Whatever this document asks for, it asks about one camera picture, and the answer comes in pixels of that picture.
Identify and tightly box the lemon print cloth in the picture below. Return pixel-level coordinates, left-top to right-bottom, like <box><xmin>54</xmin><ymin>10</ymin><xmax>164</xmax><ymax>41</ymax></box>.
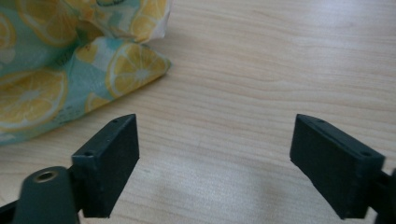
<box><xmin>0</xmin><ymin>0</ymin><xmax>174</xmax><ymax>147</ymax></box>

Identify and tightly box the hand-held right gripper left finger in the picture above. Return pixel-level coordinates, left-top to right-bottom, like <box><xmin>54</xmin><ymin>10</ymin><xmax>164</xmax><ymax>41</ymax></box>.
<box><xmin>71</xmin><ymin>113</ymin><xmax>140</xmax><ymax>219</ymax></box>

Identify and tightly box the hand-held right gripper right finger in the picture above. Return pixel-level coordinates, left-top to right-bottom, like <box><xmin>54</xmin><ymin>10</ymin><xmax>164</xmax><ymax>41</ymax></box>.
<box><xmin>289</xmin><ymin>113</ymin><xmax>387</xmax><ymax>220</ymax></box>

